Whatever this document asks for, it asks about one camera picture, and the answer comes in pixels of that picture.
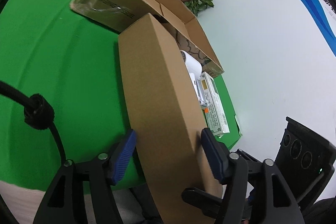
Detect white green medicine box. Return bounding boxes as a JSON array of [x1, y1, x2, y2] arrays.
[[200, 72, 230, 136]]

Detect long brown cardboard box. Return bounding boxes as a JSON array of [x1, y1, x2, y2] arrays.
[[118, 14, 223, 223]]

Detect white folding phone stand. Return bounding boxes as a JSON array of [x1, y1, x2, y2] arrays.
[[189, 73, 208, 110]]

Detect white handheld hair dryer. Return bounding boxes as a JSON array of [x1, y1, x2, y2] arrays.
[[180, 50, 202, 79]]

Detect green table cloth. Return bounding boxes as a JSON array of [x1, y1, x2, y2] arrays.
[[0, 0, 242, 192]]

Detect large open cardboard tray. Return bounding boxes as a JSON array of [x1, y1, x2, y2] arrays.
[[70, 0, 224, 78]]

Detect black cable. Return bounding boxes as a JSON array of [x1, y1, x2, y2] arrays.
[[0, 80, 66, 166]]

